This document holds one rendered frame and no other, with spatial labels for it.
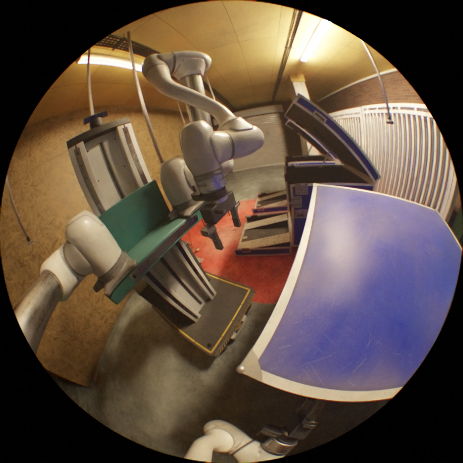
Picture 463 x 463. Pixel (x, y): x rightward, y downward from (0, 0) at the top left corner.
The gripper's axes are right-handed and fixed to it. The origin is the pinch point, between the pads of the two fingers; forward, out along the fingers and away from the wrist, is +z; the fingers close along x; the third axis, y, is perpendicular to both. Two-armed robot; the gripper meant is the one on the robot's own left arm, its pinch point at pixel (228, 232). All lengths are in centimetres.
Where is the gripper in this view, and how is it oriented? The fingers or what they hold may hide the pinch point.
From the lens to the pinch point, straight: 50.7
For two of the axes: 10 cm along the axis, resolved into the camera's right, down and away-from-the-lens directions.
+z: 2.6, 7.9, 5.6
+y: 8.3, 1.1, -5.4
